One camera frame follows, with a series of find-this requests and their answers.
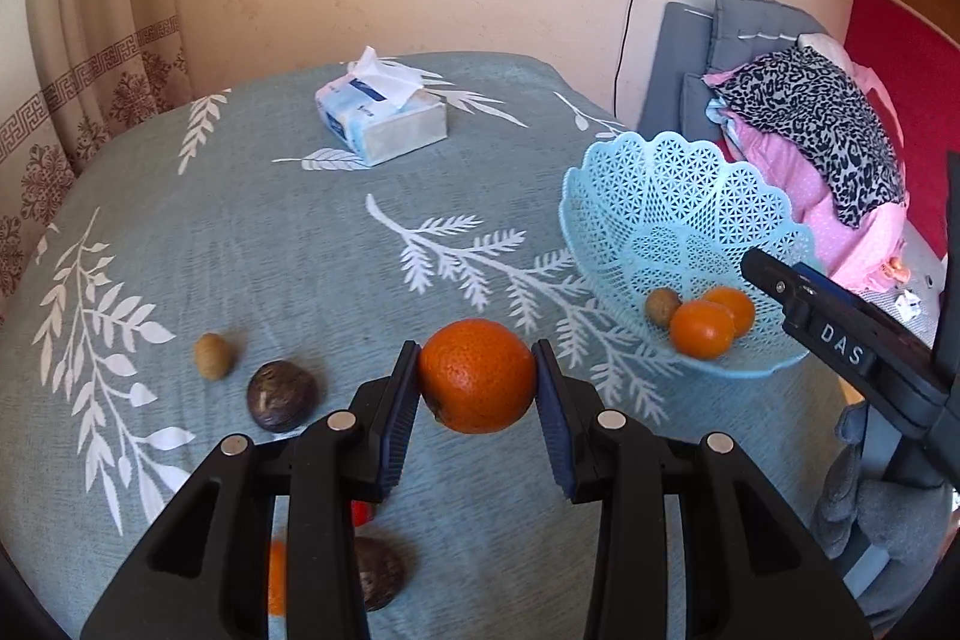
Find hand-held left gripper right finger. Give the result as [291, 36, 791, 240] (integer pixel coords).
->
[531, 338, 875, 640]

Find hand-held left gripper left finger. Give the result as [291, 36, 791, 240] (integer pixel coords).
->
[79, 340, 422, 640]

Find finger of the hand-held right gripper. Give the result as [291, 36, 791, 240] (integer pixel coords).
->
[791, 261, 935, 362]
[740, 247, 822, 330]

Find orange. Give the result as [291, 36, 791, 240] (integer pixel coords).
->
[268, 539, 290, 617]
[417, 317, 538, 436]
[703, 285, 756, 339]
[668, 300, 737, 360]

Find dark purple passion fruit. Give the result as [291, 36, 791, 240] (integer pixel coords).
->
[247, 361, 317, 434]
[352, 535, 410, 613]

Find light blue plastic lattice basket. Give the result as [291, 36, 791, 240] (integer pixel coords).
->
[561, 130, 818, 381]

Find small brown kiwi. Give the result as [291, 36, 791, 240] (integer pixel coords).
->
[646, 287, 682, 330]
[194, 332, 230, 380]

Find pink dotted blanket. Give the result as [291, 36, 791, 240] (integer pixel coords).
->
[701, 62, 912, 292]

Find grey bed sheet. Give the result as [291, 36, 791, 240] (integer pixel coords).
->
[847, 220, 947, 348]

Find grey cloth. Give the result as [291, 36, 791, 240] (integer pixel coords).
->
[814, 400, 957, 618]

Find leopard-print cloth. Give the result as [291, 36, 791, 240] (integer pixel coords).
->
[711, 45, 908, 230]

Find red padded headboard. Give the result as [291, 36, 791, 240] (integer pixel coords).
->
[844, 0, 960, 262]

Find white pillow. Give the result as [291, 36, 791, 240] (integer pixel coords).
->
[796, 32, 856, 75]

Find grey padded chair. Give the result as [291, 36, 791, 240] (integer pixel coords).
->
[639, 0, 826, 142]

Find blue white tissue pack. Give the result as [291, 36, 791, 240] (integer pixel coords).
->
[313, 45, 449, 167]

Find beige patterned curtain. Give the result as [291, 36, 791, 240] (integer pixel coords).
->
[0, 0, 197, 311]

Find black power cable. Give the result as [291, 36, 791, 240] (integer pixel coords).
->
[611, 0, 638, 120]

